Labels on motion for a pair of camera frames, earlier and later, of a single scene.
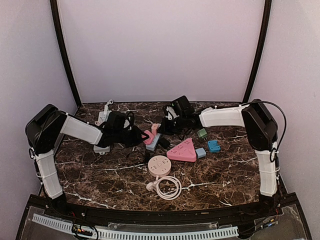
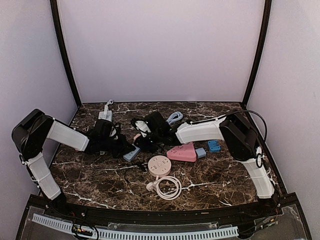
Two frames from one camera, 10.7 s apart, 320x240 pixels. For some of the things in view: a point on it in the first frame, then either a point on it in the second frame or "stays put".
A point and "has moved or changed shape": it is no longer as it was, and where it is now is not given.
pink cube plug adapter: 154,128 has moved or changed shape
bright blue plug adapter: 213,146 stays put
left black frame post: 54,7 stays put
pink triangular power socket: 184,151 stays put
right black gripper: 164,128 → 143,145
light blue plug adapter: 200,152 stays put
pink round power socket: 159,166 stays put
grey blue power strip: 151,147 has moved or changed shape
